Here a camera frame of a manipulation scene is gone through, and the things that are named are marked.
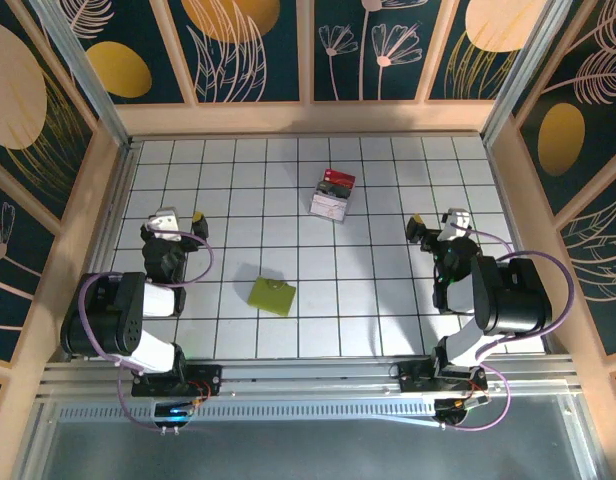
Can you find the clear acrylic card stand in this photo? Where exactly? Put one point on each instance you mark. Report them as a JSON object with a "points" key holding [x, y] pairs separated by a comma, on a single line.
{"points": [[344, 219]]}

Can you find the green card holder wallet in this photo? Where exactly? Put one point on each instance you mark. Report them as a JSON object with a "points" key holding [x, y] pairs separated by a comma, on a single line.
{"points": [[270, 297]]}

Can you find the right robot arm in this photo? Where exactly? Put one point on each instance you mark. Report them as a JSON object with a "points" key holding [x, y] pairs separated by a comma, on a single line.
{"points": [[513, 300]]}

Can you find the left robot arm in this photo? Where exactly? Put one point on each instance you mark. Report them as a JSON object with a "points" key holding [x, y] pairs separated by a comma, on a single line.
{"points": [[153, 300]]}

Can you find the red card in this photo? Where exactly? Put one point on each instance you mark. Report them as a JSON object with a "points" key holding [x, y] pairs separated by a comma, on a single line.
{"points": [[340, 177]]}

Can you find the black VIP card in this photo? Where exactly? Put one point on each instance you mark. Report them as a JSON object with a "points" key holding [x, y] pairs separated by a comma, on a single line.
{"points": [[333, 190]]}

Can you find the white blossom VIP card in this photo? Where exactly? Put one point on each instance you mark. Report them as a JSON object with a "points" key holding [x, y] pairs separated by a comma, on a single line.
{"points": [[328, 207]]}

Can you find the black controller board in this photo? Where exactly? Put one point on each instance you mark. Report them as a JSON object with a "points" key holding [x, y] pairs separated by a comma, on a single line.
{"points": [[458, 412], [173, 412]]}

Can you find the grey metal shelf panel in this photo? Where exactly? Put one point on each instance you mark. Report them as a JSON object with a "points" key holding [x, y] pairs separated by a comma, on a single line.
{"points": [[308, 450]]}

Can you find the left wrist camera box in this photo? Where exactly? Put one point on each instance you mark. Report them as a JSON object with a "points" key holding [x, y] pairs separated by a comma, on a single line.
{"points": [[165, 225]]}

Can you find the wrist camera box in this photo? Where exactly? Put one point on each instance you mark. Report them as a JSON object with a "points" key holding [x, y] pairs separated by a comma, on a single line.
{"points": [[458, 220], [165, 225]]}

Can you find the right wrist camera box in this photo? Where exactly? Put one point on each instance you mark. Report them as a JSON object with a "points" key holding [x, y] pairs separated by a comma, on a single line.
{"points": [[458, 220]]}

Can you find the aluminium side rail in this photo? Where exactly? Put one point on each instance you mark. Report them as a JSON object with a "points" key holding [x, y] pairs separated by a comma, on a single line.
{"points": [[119, 200]]}

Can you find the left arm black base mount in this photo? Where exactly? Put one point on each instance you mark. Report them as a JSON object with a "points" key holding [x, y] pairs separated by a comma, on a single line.
{"points": [[208, 375]]}

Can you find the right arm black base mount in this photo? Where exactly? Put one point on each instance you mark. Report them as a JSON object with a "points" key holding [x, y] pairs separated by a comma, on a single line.
{"points": [[413, 375]]}

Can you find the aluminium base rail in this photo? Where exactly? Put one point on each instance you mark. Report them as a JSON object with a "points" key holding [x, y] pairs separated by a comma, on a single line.
{"points": [[308, 375]]}

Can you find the aluminium corner post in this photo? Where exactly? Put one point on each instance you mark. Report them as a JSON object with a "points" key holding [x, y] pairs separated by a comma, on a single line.
{"points": [[528, 60], [83, 65]]}

